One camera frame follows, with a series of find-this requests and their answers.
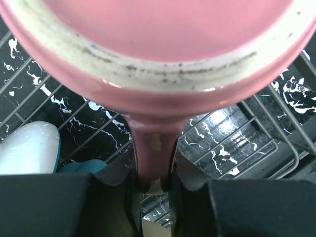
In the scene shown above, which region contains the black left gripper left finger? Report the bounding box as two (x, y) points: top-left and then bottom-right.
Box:
(0, 154), (142, 237)

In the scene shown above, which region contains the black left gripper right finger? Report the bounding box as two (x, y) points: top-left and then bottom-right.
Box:
(169, 155), (316, 237)

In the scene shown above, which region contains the teal scalloped plate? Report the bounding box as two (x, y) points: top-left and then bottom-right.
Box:
(57, 159), (107, 174)

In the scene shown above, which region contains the white watermelon pattern plate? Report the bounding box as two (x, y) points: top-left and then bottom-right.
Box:
(0, 121), (61, 175)

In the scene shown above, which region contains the pink ceramic mug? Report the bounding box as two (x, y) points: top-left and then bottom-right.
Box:
(0, 0), (316, 194)

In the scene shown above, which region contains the orange bird pattern plate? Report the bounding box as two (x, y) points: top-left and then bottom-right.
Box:
(142, 219), (171, 237)

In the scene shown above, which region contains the black wire dish rack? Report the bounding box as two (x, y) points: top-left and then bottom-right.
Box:
(0, 31), (316, 228)

